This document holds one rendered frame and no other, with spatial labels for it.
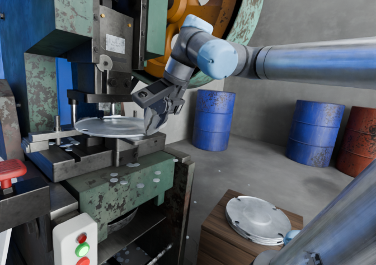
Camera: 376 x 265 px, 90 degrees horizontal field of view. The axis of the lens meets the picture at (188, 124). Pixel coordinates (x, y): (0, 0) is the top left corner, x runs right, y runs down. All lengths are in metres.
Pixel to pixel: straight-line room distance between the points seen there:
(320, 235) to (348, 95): 3.47
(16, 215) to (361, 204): 0.56
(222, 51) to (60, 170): 0.54
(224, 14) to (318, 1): 3.18
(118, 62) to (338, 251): 0.72
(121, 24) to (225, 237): 0.92
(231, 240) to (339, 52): 0.76
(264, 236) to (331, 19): 3.42
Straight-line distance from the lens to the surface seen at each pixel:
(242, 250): 0.93
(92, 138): 0.75
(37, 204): 0.55
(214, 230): 0.94
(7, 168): 0.52
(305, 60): 0.41
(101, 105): 0.81
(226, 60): 0.41
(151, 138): 0.60
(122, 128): 0.67
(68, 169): 0.67
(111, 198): 0.67
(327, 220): 0.27
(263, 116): 3.84
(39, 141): 0.75
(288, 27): 3.94
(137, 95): 0.50
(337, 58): 0.38
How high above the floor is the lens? 0.96
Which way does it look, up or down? 12 degrees down
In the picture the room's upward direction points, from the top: 6 degrees clockwise
